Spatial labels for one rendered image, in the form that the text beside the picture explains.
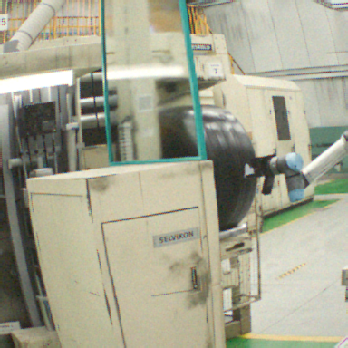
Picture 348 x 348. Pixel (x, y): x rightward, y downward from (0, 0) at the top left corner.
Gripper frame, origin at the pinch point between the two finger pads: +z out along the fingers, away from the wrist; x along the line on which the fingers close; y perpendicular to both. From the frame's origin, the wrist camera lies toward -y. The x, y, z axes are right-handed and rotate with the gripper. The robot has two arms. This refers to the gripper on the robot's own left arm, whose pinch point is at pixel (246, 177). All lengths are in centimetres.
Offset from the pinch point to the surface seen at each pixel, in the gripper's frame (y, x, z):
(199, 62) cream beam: 64, -19, 42
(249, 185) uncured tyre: -3.4, -3.2, 2.4
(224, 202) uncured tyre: -8.6, 10.2, 5.0
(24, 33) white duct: 87, 83, 41
